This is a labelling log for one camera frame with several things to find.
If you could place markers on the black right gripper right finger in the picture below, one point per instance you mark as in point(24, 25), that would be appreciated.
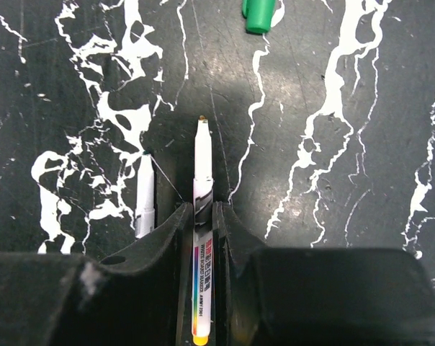
point(316, 296)

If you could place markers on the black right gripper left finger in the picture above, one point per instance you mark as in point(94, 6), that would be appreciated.
point(132, 297)

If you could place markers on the white pen with yellow end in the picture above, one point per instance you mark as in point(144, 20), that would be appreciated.
point(202, 252)

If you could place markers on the white pen with green end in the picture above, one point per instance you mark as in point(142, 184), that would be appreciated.
point(144, 207)

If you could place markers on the green pen cap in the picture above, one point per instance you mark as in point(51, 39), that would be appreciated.
point(258, 15)

